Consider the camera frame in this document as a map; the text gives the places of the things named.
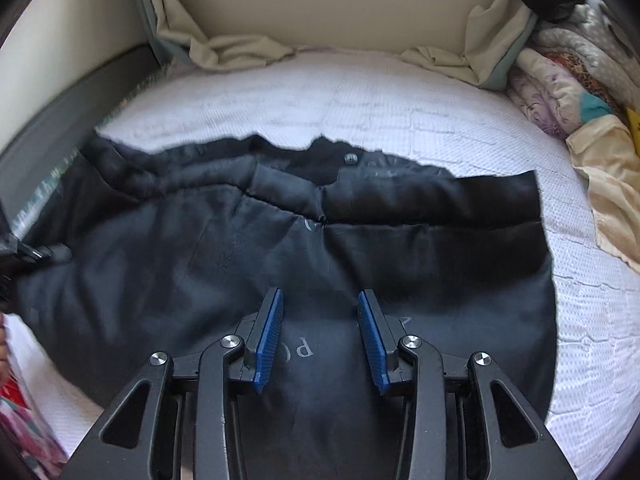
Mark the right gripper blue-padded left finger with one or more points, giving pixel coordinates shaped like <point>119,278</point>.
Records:
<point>243,360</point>

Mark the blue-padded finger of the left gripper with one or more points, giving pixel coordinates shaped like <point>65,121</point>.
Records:
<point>14,251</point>

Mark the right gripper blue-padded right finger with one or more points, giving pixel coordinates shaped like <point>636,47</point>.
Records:
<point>399,362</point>

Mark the dark navy padded coat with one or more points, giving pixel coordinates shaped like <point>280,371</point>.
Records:
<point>169,251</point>

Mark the green floral bed sheet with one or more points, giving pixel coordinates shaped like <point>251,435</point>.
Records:
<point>28,217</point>

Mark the grey padded headboard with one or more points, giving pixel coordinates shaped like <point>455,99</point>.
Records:
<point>66,122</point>

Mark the white quilted bed cover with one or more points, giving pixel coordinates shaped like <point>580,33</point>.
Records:
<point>378,103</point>

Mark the cream folded blanket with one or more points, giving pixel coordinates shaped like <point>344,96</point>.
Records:
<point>603,153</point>

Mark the pink floral folded quilt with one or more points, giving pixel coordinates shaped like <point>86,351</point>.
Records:
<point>550,96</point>

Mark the beige right curtain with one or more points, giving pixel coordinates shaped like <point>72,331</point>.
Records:
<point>493,37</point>

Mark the yellow patterned pillow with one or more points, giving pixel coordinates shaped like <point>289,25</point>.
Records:
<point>634,128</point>

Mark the grey dotted folded quilt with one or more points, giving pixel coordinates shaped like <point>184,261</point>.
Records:
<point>591,33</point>

